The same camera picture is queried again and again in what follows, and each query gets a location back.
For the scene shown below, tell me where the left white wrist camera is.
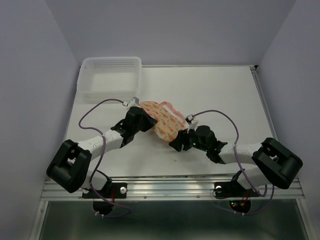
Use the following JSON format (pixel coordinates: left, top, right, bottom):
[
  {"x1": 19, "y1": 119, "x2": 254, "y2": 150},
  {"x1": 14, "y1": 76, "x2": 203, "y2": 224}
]
[{"x1": 122, "y1": 96, "x2": 140, "y2": 110}]

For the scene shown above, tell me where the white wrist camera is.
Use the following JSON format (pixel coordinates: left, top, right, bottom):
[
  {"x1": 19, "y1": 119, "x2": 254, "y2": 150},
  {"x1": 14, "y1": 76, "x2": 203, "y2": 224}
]
[
  {"x1": 185, "y1": 114, "x2": 199, "y2": 132},
  {"x1": 122, "y1": 96, "x2": 140, "y2": 110}
]

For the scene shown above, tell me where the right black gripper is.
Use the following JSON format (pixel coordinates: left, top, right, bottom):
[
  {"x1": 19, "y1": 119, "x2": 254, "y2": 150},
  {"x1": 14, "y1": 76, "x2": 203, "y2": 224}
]
[{"x1": 167, "y1": 125, "x2": 208, "y2": 152}]

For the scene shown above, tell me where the aluminium front rail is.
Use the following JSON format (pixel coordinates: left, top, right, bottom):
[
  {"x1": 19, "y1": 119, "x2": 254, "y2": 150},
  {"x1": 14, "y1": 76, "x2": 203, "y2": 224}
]
[{"x1": 41, "y1": 177, "x2": 306, "y2": 201}]

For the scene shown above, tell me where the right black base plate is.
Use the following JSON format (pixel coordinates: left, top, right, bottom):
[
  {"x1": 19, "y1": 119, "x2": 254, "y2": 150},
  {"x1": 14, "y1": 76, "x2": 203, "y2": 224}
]
[{"x1": 212, "y1": 170, "x2": 259, "y2": 200}]

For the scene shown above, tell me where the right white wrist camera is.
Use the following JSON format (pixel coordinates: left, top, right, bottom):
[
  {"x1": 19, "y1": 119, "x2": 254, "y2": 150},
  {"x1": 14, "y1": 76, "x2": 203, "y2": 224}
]
[{"x1": 185, "y1": 114, "x2": 199, "y2": 132}]

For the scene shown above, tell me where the aluminium right side rail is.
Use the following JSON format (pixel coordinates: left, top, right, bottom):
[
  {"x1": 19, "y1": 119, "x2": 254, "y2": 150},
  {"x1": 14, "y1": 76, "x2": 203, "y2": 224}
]
[{"x1": 251, "y1": 64, "x2": 291, "y2": 176}]

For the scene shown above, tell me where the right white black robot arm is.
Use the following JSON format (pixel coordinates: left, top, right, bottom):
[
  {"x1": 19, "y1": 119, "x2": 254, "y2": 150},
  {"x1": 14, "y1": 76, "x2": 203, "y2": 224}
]
[{"x1": 169, "y1": 125, "x2": 303, "y2": 195}]

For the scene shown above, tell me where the white perforated plastic basket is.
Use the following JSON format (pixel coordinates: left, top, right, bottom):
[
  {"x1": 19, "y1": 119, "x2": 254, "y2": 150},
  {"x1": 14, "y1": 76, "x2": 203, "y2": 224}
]
[{"x1": 76, "y1": 56, "x2": 142, "y2": 100}]

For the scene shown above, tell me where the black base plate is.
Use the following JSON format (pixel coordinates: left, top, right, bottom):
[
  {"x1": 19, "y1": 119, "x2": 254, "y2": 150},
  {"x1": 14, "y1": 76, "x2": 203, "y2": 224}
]
[
  {"x1": 212, "y1": 170, "x2": 259, "y2": 200},
  {"x1": 81, "y1": 170, "x2": 128, "y2": 200}
]

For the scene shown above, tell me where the floral orange laundry bag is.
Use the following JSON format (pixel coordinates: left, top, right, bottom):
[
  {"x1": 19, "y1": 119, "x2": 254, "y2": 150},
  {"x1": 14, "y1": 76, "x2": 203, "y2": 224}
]
[{"x1": 139, "y1": 101, "x2": 187, "y2": 142}]

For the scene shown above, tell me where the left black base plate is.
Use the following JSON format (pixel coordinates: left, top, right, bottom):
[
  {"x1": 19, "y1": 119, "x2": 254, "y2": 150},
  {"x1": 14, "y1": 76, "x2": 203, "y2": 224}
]
[{"x1": 81, "y1": 170, "x2": 128, "y2": 200}]

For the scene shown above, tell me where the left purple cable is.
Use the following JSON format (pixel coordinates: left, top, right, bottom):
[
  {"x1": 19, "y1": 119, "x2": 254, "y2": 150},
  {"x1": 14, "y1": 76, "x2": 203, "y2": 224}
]
[{"x1": 78, "y1": 99, "x2": 131, "y2": 219}]

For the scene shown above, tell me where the aluminium rail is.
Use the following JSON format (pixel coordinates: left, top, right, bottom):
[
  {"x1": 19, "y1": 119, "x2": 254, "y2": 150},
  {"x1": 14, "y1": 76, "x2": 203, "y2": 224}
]
[
  {"x1": 41, "y1": 177, "x2": 306, "y2": 201},
  {"x1": 251, "y1": 64, "x2": 291, "y2": 176}
]

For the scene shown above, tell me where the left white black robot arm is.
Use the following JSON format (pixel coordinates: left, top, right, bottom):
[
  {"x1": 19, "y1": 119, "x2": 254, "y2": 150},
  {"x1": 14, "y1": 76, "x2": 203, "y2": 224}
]
[{"x1": 46, "y1": 106, "x2": 158, "y2": 193}]

